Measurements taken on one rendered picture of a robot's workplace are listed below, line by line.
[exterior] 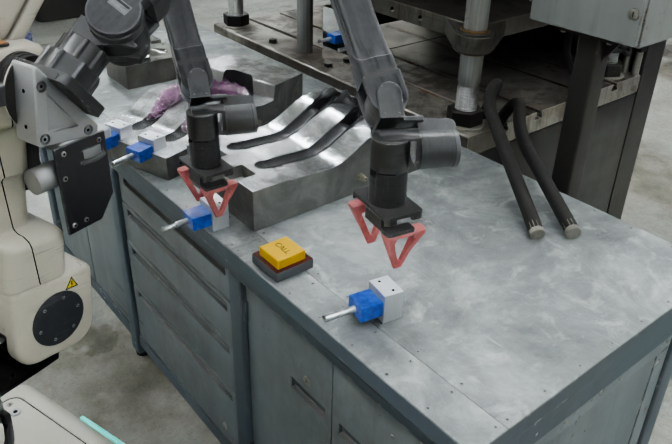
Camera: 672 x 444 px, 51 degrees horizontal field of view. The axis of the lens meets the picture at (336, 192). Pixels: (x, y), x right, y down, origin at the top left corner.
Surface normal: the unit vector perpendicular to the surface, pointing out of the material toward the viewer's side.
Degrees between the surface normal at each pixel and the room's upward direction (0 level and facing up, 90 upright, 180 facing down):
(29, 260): 90
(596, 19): 90
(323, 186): 90
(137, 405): 0
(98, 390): 0
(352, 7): 46
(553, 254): 0
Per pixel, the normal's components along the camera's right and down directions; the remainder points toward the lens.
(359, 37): 0.05, -0.30
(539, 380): 0.03, -0.88
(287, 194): 0.63, 0.39
